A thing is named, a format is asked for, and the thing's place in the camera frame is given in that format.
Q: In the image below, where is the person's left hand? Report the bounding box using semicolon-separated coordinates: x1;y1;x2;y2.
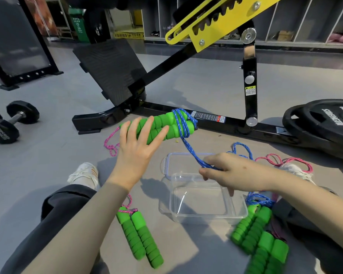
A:
106;116;170;192

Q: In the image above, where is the person's right hand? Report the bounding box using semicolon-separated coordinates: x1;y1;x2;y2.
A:
199;152;275;197

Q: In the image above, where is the green-handled blue jump rope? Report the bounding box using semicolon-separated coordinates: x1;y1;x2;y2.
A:
231;192;275;255
120;108;254;171

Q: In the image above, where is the person's right forearm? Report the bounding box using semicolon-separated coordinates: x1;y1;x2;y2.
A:
270;168;343;258

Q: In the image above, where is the person's left forearm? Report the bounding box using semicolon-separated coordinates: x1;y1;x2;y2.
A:
21;179;130;274

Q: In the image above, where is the clear plastic lid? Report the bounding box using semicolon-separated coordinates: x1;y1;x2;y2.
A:
161;152;218;181

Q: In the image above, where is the clear plastic container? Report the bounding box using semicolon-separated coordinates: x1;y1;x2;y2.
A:
159;173;249;226

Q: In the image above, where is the person's white left shoe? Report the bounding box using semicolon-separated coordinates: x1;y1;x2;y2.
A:
67;162;100;192

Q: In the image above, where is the yellow floor strip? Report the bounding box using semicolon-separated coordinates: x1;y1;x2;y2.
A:
114;31;145;40

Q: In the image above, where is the black weight plate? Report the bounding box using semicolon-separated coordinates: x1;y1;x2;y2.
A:
282;104;343;162
301;99;343;149

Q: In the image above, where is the green bin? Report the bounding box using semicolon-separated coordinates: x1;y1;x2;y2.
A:
68;7;91;43

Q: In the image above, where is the person's dark left trouser leg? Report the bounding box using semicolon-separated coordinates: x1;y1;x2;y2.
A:
0;184;110;274

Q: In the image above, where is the person's dark trouser leg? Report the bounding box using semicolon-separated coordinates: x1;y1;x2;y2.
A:
0;184;110;274
271;186;343;274

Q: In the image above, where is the person's dark right trouser leg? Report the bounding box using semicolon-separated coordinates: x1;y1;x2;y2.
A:
271;186;343;274

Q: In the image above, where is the black framed panel stand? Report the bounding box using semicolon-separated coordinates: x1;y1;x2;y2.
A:
0;0;64;91

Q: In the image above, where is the cardboard box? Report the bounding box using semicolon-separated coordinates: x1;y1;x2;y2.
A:
276;30;295;42

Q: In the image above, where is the white cubby shelf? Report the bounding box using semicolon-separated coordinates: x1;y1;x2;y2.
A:
141;0;343;50

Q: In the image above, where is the black weight bench frame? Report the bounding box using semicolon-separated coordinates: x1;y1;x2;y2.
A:
71;0;343;161

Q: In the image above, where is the green-handled pink jump rope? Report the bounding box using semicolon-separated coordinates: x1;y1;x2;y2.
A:
116;194;164;269

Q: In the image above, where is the green-handled dark red jump rope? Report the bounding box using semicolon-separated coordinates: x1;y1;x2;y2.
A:
245;220;290;274

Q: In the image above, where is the yellow adjustment bracket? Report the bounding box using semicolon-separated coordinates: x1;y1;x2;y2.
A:
165;0;283;53

